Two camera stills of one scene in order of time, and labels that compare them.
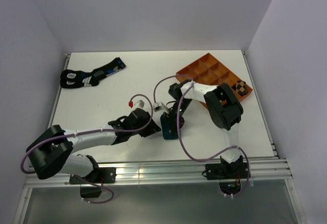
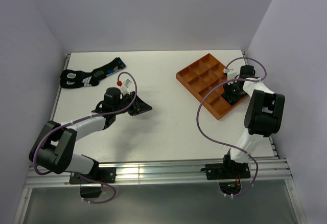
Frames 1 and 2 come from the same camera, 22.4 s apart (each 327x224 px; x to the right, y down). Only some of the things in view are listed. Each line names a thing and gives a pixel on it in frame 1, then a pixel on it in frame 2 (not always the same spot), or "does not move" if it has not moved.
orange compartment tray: (210, 70) does not move
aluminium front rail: (274, 169) does not move
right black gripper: (181, 122) to (230, 96)
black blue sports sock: (71, 79) does not move
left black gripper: (152, 128) to (139, 106)
